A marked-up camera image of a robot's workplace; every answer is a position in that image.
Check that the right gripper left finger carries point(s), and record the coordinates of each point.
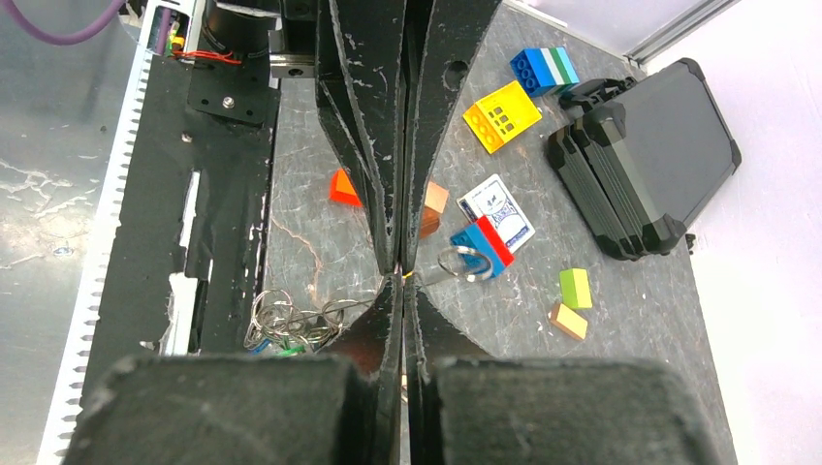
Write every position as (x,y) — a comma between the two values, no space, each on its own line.
(339,406)

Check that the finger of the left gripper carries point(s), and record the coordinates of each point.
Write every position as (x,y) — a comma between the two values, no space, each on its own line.
(358,95)
(440,42)

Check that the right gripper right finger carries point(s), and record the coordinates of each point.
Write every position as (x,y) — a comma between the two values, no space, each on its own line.
(466,407)

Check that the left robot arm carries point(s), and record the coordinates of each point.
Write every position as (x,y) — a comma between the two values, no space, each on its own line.
(268,30)

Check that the green key tag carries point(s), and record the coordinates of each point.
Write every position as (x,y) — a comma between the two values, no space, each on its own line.
(292,352)

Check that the yellow lego plate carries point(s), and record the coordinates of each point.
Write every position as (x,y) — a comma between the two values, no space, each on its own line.
(501,116)

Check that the blue green white lego stack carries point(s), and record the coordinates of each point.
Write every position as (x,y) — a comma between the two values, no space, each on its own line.
(546,70)

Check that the tan wooden block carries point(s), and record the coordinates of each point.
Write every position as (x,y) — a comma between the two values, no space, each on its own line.
(569,321)

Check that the red lego brick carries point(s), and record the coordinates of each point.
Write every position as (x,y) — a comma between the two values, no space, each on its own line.
(342,189)

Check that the light wooden block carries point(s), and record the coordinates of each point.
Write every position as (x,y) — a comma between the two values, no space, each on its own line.
(436,198)

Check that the green lego brick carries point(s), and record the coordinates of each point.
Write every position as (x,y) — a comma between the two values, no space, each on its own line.
(575,288)

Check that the playing card box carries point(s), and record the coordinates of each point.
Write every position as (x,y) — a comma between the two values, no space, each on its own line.
(492,199)

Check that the red blue lego block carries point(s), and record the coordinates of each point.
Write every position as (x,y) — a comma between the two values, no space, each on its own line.
(494,256)

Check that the brown wooden cylinder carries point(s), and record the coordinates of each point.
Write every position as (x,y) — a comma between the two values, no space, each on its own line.
(430,222)

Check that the black hard case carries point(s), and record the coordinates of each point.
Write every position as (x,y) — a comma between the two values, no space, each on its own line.
(641,159)

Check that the white cable duct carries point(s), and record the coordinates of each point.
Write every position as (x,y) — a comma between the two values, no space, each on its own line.
(64,407)

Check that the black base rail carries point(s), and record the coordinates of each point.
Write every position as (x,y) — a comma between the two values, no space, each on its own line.
(195,204)

